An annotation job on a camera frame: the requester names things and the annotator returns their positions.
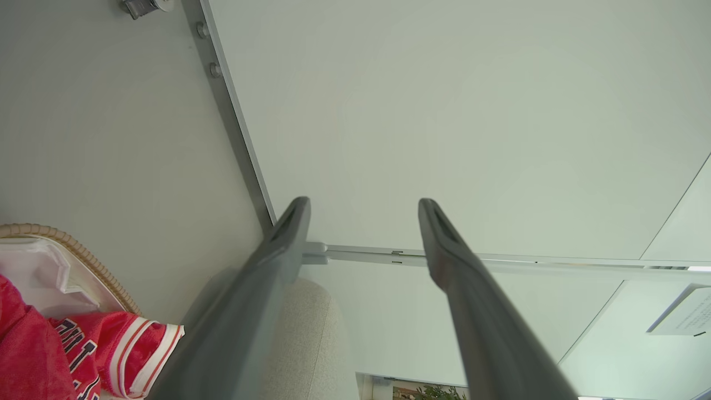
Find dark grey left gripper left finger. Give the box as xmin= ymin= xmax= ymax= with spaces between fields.
xmin=147 ymin=196 xmax=311 ymax=400

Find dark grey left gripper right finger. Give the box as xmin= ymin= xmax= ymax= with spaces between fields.
xmin=418 ymin=198 xmax=579 ymax=400

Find light grey fabric sofa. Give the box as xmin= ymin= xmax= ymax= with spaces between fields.
xmin=257 ymin=277 xmax=362 ymax=400

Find green potted plant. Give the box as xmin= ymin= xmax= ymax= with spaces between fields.
xmin=412 ymin=384 xmax=468 ymax=400

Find wicker rim laundry basket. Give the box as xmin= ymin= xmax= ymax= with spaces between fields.
xmin=0 ymin=223 xmax=143 ymax=318

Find white paper notice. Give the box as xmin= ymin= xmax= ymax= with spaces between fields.
xmin=645 ymin=283 xmax=711 ymax=337

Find white fabric basket liner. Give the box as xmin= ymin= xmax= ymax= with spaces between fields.
xmin=0 ymin=237 xmax=126 ymax=321

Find red jersey with white stripes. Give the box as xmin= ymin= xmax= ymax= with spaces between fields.
xmin=0 ymin=274 xmax=186 ymax=400

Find silver metal lock fitting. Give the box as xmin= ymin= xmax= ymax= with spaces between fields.
xmin=119 ymin=0 xmax=175 ymax=21

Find grey metal partition rail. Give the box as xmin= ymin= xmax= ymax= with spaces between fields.
xmin=302 ymin=241 xmax=711 ymax=274

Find grey metal partition post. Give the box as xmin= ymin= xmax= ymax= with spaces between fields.
xmin=181 ymin=0 xmax=277 ymax=234

